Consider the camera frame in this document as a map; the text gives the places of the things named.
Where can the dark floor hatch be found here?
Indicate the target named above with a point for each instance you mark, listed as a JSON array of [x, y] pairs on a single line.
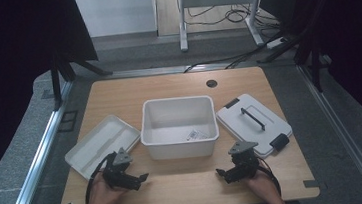
[[68, 121]]

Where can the person's left hand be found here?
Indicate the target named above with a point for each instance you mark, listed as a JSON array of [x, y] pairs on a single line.
[[104, 198]]

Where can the metal floor rail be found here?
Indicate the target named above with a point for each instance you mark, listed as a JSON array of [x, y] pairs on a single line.
[[342, 133], [35, 169], [166, 70]]

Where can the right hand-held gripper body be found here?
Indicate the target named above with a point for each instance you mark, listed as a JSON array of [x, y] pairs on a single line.
[[243, 161]]

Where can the small white packet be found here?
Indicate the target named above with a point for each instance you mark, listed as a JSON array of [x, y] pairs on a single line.
[[197, 135]]

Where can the white plastic storage box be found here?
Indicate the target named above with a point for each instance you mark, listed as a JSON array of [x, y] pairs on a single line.
[[177, 122]]

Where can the white bin lid left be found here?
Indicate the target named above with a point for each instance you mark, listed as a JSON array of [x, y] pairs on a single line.
[[99, 146]]

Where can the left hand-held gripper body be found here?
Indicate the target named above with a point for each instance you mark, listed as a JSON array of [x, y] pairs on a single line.
[[117, 170]]

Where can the black table grommet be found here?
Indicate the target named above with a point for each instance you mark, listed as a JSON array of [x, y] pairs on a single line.
[[211, 83]]

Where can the person's right hand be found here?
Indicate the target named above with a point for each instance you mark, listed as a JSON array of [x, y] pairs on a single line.
[[262, 184]]

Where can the black tripod stand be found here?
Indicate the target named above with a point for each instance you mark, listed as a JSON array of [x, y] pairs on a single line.
[[308, 56], [62, 73]]

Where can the white power strip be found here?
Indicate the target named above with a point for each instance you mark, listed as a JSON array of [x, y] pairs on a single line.
[[275, 42]]

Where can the black curtain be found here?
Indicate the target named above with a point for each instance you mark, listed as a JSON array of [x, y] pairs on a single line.
[[346, 32], [14, 64]]

